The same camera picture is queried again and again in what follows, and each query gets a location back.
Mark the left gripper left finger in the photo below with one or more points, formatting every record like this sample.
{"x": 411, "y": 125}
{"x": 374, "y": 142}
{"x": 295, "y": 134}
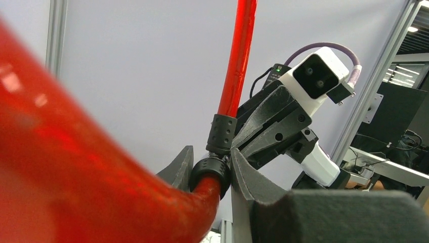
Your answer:
{"x": 177, "y": 173}

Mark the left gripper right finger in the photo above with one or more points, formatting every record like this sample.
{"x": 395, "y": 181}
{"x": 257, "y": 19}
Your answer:
{"x": 265, "y": 212}

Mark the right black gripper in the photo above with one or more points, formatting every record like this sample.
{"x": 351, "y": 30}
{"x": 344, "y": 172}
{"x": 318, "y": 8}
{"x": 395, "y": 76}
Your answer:
{"x": 272, "y": 123}

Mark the red cable lock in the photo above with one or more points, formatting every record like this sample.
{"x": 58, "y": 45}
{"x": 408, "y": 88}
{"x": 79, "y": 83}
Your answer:
{"x": 64, "y": 180}

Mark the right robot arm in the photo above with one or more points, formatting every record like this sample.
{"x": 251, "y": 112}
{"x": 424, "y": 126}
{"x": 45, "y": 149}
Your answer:
{"x": 319, "y": 171}

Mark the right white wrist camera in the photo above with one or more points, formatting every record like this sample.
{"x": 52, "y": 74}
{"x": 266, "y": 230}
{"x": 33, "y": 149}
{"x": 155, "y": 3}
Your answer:
{"x": 330, "y": 72}

